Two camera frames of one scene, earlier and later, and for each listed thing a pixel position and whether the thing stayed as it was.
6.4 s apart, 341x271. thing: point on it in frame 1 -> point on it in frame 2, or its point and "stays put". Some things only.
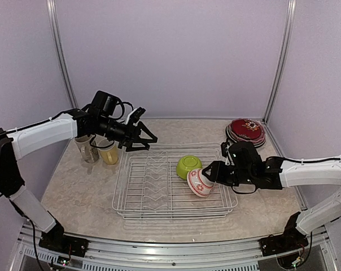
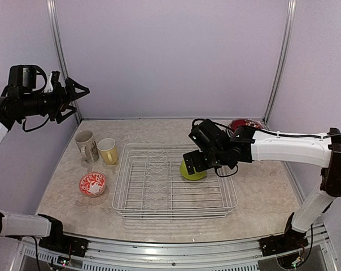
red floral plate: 246,129 stays put
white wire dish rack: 147,186 stays put
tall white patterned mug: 89,153 stays put
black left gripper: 131,132 -> 62,99
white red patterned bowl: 200,184 -> 92,184
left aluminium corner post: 51,8 stays put
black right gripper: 217,173 -> 199,166
